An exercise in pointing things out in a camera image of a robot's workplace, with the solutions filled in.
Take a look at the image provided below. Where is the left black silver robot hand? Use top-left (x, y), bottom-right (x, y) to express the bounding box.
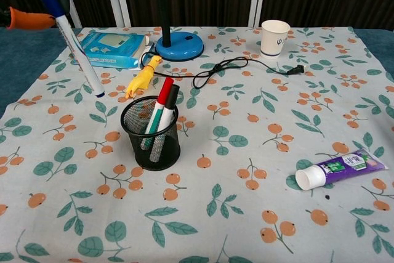
top-left (0, 0), bottom-right (71, 31)

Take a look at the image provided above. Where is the blue cap whiteboard marker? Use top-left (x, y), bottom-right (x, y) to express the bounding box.
top-left (36, 0), bottom-right (106, 99)

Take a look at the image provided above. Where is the red cap marker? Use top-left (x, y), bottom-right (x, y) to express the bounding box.
top-left (140, 77), bottom-right (175, 152)

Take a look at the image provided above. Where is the black cap marker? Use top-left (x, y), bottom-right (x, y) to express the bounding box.
top-left (149, 84), bottom-right (180, 163)

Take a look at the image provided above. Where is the black mesh pen holder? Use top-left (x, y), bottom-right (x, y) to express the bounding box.
top-left (120, 95), bottom-right (182, 171)

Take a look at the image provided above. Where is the blue kitchen scale box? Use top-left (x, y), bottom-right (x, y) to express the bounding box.
top-left (73, 31), bottom-right (150, 70)

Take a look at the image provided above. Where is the yellow rubber chicken toy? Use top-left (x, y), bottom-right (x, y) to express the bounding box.
top-left (125, 55), bottom-right (163, 98)

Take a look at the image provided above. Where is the blue desk lamp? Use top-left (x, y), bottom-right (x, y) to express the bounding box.
top-left (131, 0), bottom-right (205, 62)

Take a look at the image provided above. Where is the floral print tablecloth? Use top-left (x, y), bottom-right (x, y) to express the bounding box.
top-left (0, 25), bottom-right (394, 263)

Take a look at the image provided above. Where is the white paper cup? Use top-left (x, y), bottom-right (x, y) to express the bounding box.
top-left (260, 19), bottom-right (291, 60)

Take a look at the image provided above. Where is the purple toothpaste tube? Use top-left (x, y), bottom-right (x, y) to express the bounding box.
top-left (295, 148), bottom-right (390, 192)

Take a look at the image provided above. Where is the black lamp power cable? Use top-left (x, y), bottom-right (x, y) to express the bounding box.
top-left (140, 51), bottom-right (306, 90)

